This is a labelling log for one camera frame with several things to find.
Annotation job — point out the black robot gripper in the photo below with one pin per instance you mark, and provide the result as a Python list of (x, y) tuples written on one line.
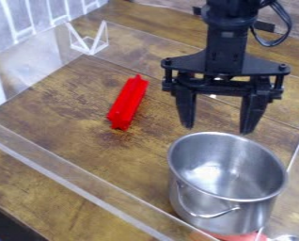
[(224, 70)]

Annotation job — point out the clear acrylic triangle bracket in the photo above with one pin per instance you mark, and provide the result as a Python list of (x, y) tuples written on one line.
[(88, 45)]

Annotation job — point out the red object under pot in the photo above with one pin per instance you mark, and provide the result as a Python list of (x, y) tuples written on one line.
[(244, 237)]

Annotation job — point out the silver metal object corner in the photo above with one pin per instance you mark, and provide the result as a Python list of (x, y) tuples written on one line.
[(284, 237)]

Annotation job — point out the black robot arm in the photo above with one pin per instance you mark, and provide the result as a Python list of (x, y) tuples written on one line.
[(224, 12)]

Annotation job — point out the clear acrylic front barrier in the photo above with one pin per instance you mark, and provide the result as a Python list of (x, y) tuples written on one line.
[(111, 198)]

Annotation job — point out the red plastic block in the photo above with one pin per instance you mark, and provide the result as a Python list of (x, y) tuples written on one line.
[(127, 102)]

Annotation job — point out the silver metal pot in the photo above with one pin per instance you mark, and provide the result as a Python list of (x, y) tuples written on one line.
[(225, 179)]

